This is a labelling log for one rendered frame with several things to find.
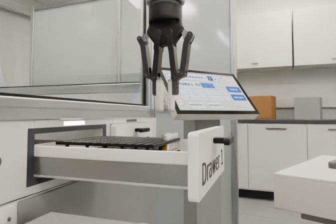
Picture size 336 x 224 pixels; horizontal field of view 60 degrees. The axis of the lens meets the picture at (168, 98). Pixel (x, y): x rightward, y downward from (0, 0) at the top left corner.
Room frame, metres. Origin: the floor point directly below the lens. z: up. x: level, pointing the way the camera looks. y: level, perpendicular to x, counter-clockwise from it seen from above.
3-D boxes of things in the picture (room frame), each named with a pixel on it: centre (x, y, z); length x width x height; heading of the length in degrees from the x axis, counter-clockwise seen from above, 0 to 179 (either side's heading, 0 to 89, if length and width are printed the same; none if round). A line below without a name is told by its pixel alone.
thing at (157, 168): (0.67, 0.11, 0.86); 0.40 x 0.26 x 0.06; 71
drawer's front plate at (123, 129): (1.00, 0.12, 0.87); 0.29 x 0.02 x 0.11; 161
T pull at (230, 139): (0.59, -0.11, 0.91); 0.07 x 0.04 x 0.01; 161
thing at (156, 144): (0.63, 0.01, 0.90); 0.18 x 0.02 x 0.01; 161
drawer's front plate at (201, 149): (0.60, -0.09, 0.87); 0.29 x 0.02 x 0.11; 161
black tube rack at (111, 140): (0.67, 0.10, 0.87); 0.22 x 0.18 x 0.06; 71
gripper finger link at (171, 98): (0.64, -0.01, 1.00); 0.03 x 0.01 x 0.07; 162
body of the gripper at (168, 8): (0.64, 0.01, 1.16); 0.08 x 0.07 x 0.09; 72
